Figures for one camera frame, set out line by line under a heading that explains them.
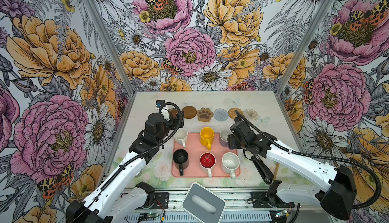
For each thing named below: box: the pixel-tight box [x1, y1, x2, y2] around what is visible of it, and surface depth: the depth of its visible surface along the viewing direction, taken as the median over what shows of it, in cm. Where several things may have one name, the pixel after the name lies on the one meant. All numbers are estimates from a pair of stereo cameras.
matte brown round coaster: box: [181, 105, 198, 120], surface depth 111 cm
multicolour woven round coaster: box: [243, 108, 259, 122], surface depth 111 cm
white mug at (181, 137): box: [173, 127, 188, 148], surface depth 88 cm
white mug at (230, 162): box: [221, 152, 241, 180], surface depth 81 cm
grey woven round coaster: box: [213, 108, 229, 122], surface depth 110 cm
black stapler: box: [251, 155, 275, 185], surface depth 83 cm
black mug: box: [172, 149, 189, 177], surface depth 82 cm
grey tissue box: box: [181, 182, 226, 223], surface depth 71 cm
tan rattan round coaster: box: [227, 107, 244, 120], surface depth 113 cm
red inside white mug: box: [199, 152, 217, 178], surface depth 82 cm
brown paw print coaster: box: [196, 107, 214, 123], surface depth 111 cm
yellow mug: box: [199, 126, 215, 151], surface depth 89 cm
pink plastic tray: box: [171, 132, 241, 178], surface depth 84 cm
